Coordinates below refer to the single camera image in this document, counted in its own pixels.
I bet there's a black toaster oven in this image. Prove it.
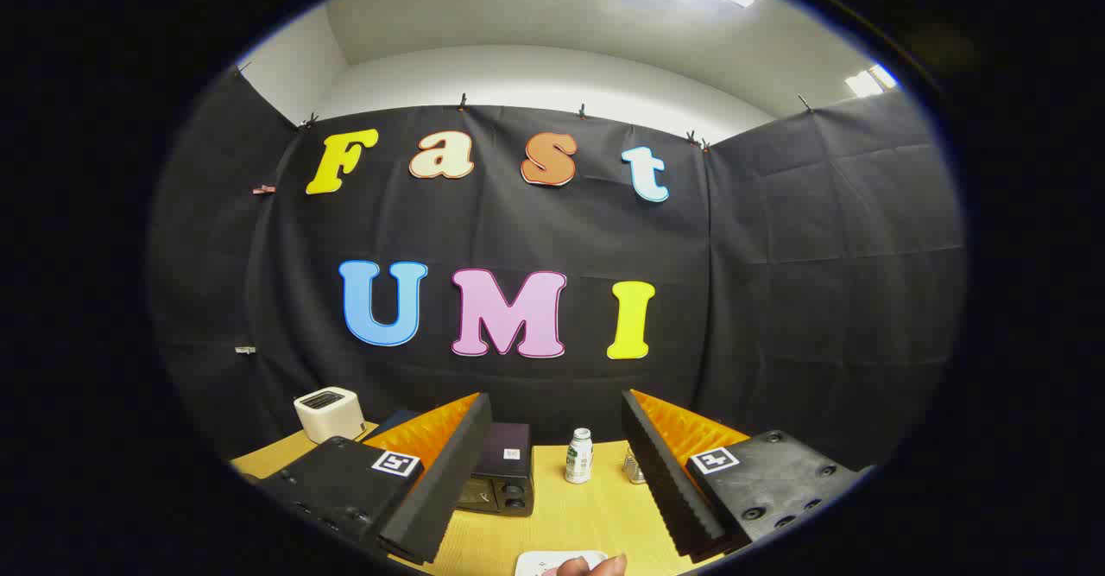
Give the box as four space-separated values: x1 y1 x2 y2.
367 409 534 517

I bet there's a white bread toaster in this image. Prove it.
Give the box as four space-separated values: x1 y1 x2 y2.
294 387 367 445

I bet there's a ceiling light panel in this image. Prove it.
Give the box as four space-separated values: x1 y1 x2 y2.
844 63 900 98

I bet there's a white square plate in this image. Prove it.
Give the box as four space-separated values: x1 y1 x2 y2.
515 550 609 576

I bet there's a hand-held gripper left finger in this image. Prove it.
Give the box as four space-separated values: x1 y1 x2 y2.
257 392 493 565

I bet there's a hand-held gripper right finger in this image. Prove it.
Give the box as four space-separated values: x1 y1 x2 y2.
622 389 864 561

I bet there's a row of black cloth clips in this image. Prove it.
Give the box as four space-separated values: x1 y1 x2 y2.
298 92 814 152

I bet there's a white bottle green label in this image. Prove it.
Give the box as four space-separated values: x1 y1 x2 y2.
565 427 594 484

